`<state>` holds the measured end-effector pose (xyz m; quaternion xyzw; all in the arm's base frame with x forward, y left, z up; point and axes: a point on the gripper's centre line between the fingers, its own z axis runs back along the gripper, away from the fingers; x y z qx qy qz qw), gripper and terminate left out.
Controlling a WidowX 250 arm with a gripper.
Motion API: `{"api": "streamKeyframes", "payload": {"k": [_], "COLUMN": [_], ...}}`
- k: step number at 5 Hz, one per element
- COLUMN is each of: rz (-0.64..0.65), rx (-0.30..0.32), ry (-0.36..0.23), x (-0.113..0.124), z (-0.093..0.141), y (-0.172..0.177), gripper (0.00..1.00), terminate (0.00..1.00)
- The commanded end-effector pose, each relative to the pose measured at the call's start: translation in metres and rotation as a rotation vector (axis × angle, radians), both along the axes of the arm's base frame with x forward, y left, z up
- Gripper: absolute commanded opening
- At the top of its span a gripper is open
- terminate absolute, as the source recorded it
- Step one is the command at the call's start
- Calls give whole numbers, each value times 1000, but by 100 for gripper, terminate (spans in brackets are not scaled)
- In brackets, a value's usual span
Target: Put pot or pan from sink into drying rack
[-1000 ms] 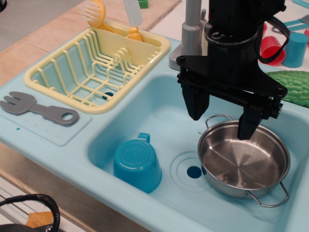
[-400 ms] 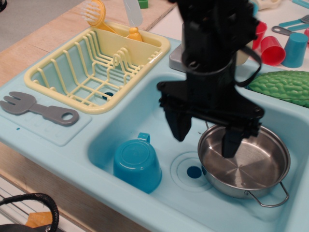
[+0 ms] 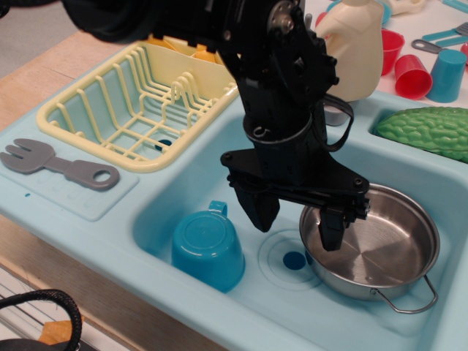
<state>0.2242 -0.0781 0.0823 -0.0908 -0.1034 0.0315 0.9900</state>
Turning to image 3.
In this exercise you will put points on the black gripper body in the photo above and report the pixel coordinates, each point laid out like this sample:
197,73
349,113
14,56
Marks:
291,160

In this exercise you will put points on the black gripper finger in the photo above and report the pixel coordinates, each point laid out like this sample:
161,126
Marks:
332,227
262,209

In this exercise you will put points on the stainless steel pot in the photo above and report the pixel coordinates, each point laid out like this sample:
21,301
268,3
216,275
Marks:
381,257

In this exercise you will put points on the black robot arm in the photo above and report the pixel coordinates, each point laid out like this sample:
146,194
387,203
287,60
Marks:
283,74

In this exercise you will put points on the light blue toy sink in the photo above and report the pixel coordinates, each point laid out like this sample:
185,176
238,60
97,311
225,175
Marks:
125,235

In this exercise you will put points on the yellow drying rack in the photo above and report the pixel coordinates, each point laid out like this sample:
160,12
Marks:
143,107

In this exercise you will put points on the grey toy faucet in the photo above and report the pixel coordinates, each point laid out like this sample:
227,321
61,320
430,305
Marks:
333,116

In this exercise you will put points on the blue plastic mug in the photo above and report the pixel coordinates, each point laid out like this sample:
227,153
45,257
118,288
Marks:
206,246

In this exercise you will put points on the cream detergent bottle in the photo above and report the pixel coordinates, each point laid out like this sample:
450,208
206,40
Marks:
352,31

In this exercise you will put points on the green bumpy plastic gourd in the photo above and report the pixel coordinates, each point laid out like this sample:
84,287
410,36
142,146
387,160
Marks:
438,130

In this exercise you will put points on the red plastic cup lying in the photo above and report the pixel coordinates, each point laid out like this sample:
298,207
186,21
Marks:
412,80

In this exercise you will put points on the red plastic cup upright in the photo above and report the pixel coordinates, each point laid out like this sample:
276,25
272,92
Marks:
392,43

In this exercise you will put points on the blue plastic cup upside-down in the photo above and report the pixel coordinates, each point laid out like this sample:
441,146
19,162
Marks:
447,74

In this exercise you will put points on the teal plastic spatula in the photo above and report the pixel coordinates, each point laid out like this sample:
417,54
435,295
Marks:
448,38

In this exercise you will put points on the grey plastic fork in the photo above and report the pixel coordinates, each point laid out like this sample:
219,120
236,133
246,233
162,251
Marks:
27,156

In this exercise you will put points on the orange tape piece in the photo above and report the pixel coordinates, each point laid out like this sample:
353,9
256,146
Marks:
56,332

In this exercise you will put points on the grey utensil handle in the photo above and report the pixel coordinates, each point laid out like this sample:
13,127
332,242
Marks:
429,47

